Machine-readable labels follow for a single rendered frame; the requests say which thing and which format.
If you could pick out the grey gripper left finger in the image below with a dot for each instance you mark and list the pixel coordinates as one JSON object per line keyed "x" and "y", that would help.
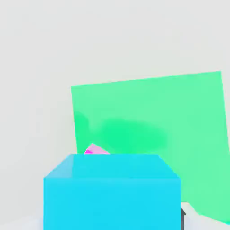
{"x": 27, "y": 223}

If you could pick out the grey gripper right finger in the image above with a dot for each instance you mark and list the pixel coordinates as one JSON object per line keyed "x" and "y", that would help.
{"x": 195, "y": 219}

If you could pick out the small cyan cube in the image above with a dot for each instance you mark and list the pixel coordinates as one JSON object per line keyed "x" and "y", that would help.
{"x": 111, "y": 194}

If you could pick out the small magenta cube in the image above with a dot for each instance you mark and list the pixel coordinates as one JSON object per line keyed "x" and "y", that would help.
{"x": 95, "y": 150}

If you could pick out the large green box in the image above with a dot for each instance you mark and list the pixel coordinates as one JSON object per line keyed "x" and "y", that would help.
{"x": 161, "y": 116}

